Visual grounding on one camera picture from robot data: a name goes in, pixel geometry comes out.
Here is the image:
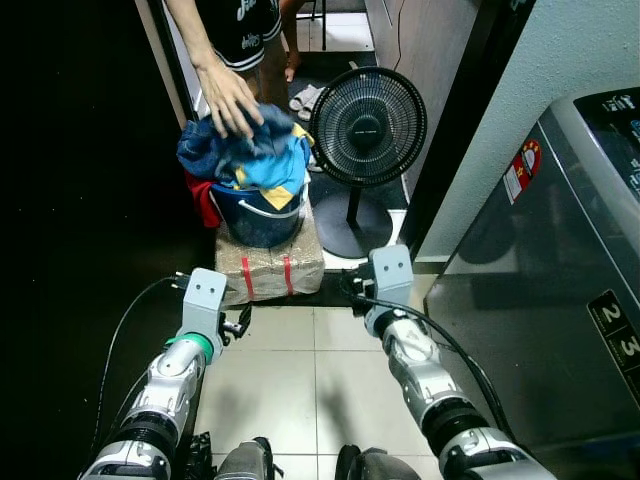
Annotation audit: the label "red white washer sticker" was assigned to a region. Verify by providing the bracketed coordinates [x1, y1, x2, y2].
[503, 138, 543, 205]

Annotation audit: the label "blue plastic bucket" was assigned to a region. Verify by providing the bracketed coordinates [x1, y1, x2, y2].
[208, 180, 310, 250]

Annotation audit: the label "person in black shorts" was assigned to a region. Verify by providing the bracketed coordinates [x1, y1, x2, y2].
[194, 0, 307, 106]

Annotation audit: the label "black number sticker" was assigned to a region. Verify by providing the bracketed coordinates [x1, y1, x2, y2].
[587, 289, 640, 403]

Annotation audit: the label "blue denim jeans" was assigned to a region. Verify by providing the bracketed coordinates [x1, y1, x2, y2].
[177, 103, 297, 187]

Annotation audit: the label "robot right leg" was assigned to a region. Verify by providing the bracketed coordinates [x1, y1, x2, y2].
[335, 446, 422, 480]

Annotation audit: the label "person's right hand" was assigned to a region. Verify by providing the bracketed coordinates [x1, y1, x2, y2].
[195, 55, 267, 140]

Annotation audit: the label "black standing fan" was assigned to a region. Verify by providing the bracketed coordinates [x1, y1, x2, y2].
[308, 66, 429, 260]

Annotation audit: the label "red cloth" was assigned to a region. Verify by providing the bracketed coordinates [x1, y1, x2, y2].
[185, 172, 223, 230]

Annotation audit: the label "black door frame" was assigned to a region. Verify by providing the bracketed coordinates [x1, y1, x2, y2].
[398, 0, 538, 259]

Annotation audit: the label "robot left leg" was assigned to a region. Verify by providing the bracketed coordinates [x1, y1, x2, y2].
[213, 437, 278, 480]

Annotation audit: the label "robot leg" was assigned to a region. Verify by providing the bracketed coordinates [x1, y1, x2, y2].
[335, 446, 422, 480]
[213, 437, 278, 480]

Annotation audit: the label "light blue yellow shirt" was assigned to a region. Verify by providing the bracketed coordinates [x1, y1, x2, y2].
[230, 125, 314, 212]

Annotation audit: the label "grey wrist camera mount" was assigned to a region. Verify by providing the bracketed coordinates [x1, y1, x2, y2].
[368, 245, 414, 309]
[180, 267, 229, 341]

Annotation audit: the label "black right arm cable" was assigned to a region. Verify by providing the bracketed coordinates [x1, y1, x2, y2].
[348, 292, 513, 433]

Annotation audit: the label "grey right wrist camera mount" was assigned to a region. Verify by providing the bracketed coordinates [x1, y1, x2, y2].
[368, 245, 414, 309]

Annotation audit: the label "taped cardboard box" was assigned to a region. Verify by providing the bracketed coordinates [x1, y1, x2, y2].
[215, 205, 326, 306]

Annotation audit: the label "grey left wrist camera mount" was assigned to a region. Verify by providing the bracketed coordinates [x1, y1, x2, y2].
[180, 267, 229, 341]

